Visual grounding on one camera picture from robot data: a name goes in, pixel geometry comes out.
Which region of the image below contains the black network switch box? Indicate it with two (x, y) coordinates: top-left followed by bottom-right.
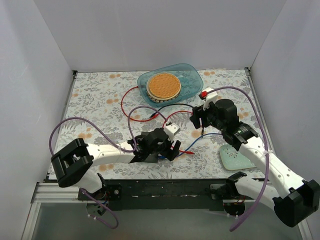
(141, 153), (159, 164)

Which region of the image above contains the blue ethernet cable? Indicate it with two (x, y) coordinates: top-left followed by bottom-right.
(158, 133), (223, 160)

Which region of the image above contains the long red ethernet cable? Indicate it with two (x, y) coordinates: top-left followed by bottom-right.
(120, 84), (161, 123)

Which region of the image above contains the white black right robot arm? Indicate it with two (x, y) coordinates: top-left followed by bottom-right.
(190, 99), (320, 227)

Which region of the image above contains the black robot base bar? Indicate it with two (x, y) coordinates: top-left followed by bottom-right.
(77, 178), (253, 211)

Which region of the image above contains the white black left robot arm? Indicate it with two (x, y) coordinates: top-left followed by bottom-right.
(51, 124), (181, 200)

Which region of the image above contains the teal plastic container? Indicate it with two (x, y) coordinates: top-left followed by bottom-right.
(137, 63), (204, 108)

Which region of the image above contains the orange woven round coaster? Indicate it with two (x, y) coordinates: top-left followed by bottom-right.
(147, 73), (182, 99)

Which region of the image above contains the light green square plate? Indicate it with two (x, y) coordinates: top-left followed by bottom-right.
(219, 144), (256, 171)

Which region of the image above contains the floral patterned table mat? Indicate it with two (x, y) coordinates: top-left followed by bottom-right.
(48, 69), (281, 180)

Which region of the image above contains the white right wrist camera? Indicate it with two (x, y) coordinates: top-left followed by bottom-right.
(199, 87), (218, 111)

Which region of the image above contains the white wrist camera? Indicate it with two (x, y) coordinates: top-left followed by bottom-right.
(199, 87), (218, 111)
(163, 123), (181, 141)

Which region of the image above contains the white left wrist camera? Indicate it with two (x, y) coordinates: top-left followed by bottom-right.
(163, 123), (181, 141)

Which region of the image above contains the black ethernet cable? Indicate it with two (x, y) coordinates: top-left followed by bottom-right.
(148, 103), (206, 135)

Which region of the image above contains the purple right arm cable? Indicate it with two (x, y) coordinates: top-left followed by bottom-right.
(212, 86), (271, 232)

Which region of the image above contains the aluminium frame rail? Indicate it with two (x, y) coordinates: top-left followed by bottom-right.
(22, 182), (313, 240)

